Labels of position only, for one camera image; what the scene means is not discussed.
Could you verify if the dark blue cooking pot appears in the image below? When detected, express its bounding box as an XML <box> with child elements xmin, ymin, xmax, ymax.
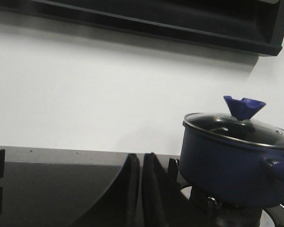
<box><xmin>179</xmin><ymin>123</ymin><xmax>284</xmax><ymax>208</ymax></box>

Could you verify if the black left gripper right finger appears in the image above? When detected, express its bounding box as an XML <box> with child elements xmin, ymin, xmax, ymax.
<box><xmin>142</xmin><ymin>153</ymin><xmax>214</xmax><ymax>227</ymax></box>

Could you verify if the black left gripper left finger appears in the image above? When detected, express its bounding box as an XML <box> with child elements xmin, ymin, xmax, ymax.
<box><xmin>71</xmin><ymin>154</ymin><xmax>140</xmax><ymax>227</ymax></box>

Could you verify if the black pot support grate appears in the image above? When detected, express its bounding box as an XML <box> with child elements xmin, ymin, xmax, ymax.
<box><xmin>167</xmin><ymin>158</ymin><xmax>284</xmax><ymax>227</ymax></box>

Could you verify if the glass lid with blue knob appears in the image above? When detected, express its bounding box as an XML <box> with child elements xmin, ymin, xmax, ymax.
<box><xmin>184</xmin><ymin>96</ymin><xmax>284</xmax><ymax>149</ymax></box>

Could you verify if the black glass gas cooktop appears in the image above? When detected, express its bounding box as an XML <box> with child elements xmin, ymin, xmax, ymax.
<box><xmin>0</xmin><ymin>156</ymin><xmax>284</xmax><ymax>227</ymax></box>

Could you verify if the black range hood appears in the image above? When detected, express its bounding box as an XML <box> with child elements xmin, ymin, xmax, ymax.
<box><xmin>0</xmin><ymin>0</ymin><xmax>284</xmax><ymax>56</ymax></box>

